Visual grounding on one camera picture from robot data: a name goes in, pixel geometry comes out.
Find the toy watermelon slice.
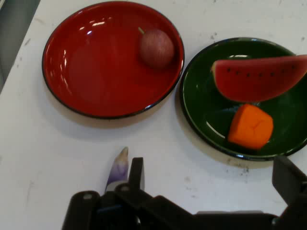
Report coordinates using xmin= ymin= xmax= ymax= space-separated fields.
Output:
xmin=211 ymin=54 xmax=307 ymax=103

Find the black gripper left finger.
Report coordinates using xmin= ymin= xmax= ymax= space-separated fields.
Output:
xmin=61 ymin=157 xmax=195 ymax=230

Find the red bowl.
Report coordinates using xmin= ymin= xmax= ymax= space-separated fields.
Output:
xmin=42 ymin=1 xmax=185 ymax=119

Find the dark green round plate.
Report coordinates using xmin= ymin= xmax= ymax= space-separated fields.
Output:
xmin=179 ymin=37 xmax=307 ymax=161

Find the orange toy persimmon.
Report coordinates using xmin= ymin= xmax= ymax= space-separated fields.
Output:
xmin=227 ymin=103 xmax=274 ymax=150

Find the purple toy eggplant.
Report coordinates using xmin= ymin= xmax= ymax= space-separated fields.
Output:
xmin=105 ymin=146 xmax=130 ymax=193

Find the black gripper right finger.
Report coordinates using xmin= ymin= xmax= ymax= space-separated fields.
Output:
xmin=272 ymin=155 xmax=307 ymax=230

